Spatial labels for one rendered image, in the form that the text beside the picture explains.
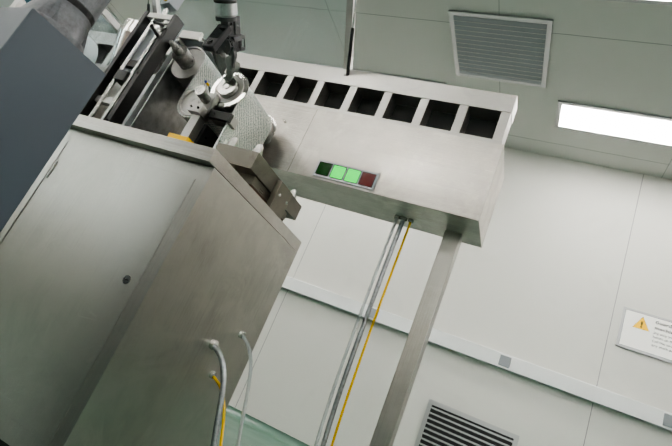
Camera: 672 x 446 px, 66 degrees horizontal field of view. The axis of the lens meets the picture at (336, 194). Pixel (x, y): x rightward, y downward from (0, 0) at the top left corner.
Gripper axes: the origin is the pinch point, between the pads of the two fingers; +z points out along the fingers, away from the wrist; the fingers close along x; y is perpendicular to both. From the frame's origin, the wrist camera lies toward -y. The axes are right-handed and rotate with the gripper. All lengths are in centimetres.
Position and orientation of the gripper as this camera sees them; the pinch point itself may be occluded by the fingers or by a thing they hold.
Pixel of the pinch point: (225, 77)
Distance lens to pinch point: 187.4
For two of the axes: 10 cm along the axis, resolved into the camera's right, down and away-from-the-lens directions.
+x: -8.8, -2.4, 4.1
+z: -0.3, 9.0, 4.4
